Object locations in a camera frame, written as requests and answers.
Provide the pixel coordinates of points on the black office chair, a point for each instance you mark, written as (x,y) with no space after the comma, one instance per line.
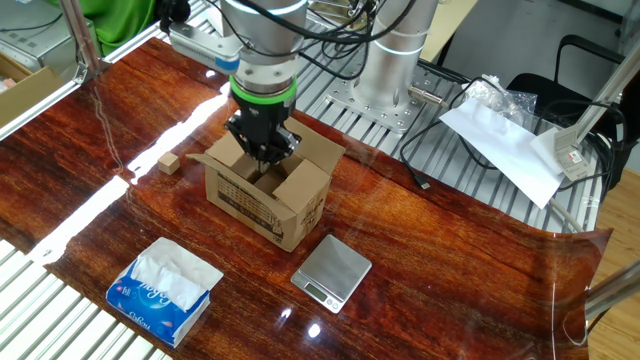
(555,95)

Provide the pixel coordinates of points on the beige wooden desk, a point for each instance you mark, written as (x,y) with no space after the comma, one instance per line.
(450,25)

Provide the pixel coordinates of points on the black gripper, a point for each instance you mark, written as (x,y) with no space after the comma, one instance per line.
(265,117)

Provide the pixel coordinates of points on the white paper sheet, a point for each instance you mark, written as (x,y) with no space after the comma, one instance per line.
(500,150)

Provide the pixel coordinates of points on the wood pattern table mat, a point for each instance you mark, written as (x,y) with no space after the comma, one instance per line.
(450,280)

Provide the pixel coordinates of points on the silver digital scale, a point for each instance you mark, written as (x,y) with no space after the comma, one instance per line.
(332,267)

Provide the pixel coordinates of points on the clear plastic bag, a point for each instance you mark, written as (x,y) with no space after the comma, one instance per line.
(505,102)

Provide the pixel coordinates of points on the small wooden cube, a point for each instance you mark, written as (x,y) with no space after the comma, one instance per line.
(169,164)

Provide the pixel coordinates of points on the brown cardboard box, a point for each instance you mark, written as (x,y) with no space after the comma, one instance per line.
(240,205)

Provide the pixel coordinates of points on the aluminium frame post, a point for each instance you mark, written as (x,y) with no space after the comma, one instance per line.
(617,287)
(80,35)

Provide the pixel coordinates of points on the silver perforated base plate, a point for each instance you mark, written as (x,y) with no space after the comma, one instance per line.
(380,117)

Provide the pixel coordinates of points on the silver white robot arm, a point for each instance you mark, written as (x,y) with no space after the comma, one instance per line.
(400,75)

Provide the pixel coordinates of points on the blue tissue pack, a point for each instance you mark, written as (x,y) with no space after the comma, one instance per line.
(150,305)

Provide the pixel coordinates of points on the person in green shirt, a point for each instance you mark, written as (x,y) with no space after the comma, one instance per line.
(120,22)

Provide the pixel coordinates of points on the open cardboard bin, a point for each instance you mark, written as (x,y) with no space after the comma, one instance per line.
(30,95)

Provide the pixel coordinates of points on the aluminium post with label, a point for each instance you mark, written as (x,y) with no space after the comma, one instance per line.
(607,92)

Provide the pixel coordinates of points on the grey metal device case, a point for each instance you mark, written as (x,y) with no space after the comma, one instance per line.
(30,40)

